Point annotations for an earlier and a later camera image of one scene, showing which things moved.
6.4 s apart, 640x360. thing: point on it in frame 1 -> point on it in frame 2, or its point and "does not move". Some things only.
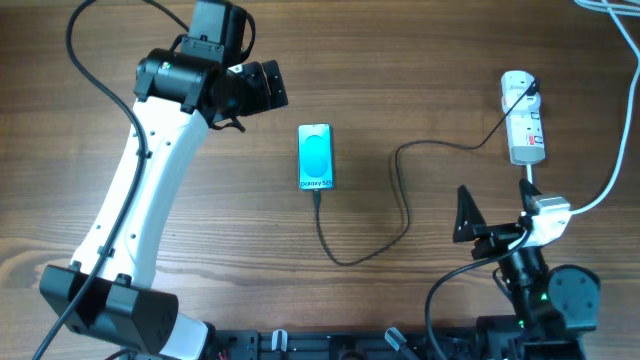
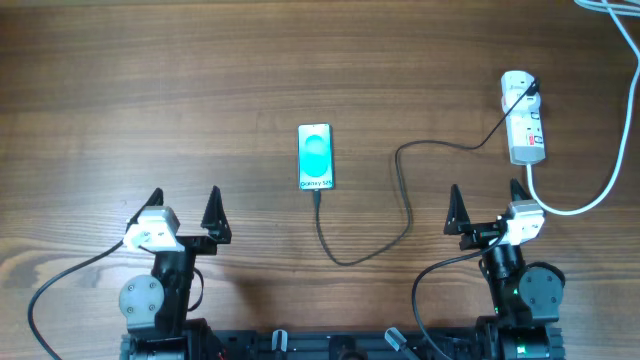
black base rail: x=265 y=344 does not move
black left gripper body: x=248 y=93 -> x=196 y=245
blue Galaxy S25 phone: x=315 y=156 does not move
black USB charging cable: x=397 y=155 does not move
